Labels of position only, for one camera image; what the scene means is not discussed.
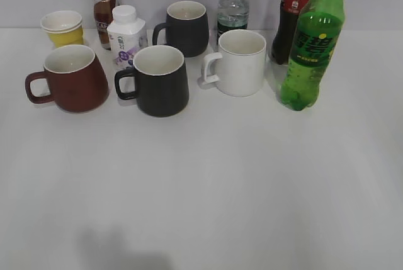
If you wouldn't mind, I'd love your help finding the black mug front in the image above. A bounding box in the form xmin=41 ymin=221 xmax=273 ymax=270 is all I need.
xmin=114 ymin=45 xmax=190 ymax=117

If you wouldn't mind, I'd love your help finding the white yogurt drink bottle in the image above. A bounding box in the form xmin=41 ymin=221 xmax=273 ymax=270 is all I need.
xmin=107 ymin=5 xmax=148 ymax=70

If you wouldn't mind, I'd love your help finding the black mug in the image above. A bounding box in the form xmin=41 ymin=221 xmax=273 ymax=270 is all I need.
xmin=114 ymin=45 xmax=190 ymax=117
xmin=152 ymin=1 xmax=209 ymax=58

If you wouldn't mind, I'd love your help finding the brown coffee drink bottle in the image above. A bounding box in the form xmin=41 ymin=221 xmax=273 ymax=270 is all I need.
xmin=93 ymin=0 xmax=116 ymax=50

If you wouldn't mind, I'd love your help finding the green plastic soda bottle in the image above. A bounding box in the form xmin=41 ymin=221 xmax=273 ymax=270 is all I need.
xmin=280 ymin=0 xmax=345 ymax=111

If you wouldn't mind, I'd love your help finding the dark red ceramic mug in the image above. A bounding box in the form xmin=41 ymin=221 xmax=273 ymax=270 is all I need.
xmin=25 ymin=45 xmax=109 ymax=113

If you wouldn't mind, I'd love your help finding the cola bottle red label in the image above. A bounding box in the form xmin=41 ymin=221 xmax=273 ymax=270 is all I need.
xmin=271 ymin=0 xmax=309 ymax=65

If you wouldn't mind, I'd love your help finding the black mug rear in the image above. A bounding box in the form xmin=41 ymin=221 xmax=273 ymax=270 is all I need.
xmin=152 ymin=1 xmax=209 ymax=58

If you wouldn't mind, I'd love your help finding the clear water bottle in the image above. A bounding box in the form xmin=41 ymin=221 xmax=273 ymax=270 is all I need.
xmin=217 ymin=0 xmax=249 ymax=42

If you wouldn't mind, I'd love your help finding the white ceramic mug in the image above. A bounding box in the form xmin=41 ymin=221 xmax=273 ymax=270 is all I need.
xmin=201 ymin=29 xmax=267 ymax=97

